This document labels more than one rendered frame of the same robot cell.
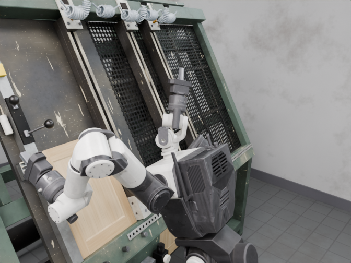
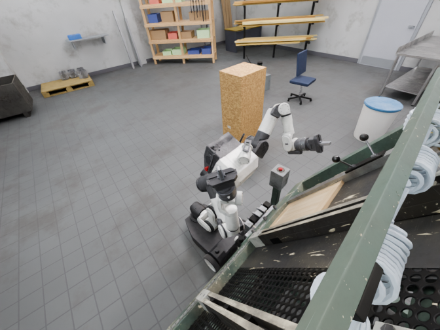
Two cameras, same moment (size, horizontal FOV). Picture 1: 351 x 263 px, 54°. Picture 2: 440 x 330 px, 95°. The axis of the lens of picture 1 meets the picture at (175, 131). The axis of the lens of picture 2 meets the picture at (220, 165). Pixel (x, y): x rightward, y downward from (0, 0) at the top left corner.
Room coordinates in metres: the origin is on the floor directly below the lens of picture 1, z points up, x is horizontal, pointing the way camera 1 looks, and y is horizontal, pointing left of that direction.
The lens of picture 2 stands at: (2.20, 0.14, 2.15)
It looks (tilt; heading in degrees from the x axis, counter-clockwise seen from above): 42 degrees down; 196
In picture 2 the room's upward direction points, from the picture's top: 5 degrees counter-clockwise
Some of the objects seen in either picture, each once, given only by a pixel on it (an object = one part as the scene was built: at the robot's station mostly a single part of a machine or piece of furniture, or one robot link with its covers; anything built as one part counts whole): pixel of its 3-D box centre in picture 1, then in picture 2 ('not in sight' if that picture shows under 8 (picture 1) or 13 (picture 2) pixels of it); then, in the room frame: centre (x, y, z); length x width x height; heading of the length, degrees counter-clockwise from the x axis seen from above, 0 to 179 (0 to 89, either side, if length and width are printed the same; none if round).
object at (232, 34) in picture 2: not in sight; (243, 38); (-7.63, -1.16, 0.38); 1.44 x 0.74 x 0.77; 140
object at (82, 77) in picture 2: not in sight; (65, 80); (-3.01, -6.05, 0.20); 1.42 x 1.01 x 0.40; 140
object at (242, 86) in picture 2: not in sight; (242, 110); (-0.75, -0.25, 0.63); 0.50 x 0.42 x 1.25; 144
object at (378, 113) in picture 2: not in sight; (374, 120); (-1.23, 1.87, 0.31); 0.50 x 0.50 x 0.62
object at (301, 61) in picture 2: not in sight; (302, 78); (-2.65, 0.81, 0.49); 0.57 x 0.54 x 0.97; 41
